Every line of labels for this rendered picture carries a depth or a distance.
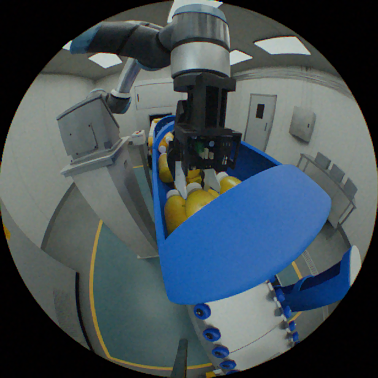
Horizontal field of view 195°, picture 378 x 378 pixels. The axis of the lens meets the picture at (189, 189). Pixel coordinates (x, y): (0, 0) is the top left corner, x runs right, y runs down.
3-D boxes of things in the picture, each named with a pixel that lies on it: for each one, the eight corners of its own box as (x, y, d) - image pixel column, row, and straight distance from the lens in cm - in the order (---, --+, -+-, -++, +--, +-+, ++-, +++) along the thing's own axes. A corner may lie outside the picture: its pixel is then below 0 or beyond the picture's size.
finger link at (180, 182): (175, 216, 21) (181, 172, 15) (170, 194, 25) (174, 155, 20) (191, 214, 21) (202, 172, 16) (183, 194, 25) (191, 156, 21)
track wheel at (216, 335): (218, 343, 33) (224, 339, 34) (213, 330, 31) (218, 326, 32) (204, 342, 36) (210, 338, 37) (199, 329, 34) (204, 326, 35)
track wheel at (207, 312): (208, 320, 30) (215, 316, 31) (202, 304, 29) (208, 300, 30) (195, 320, 33) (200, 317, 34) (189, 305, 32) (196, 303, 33)
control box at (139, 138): (133, 146, 107) (131, 135, 105) (136, 140, 126) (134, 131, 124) (144, 144, 105) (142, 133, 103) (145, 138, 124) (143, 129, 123)
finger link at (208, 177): (211, 209, 23) (209, 171, 16) (200, 191, 26) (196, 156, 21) (224, 204, 24) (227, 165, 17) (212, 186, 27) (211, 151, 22)
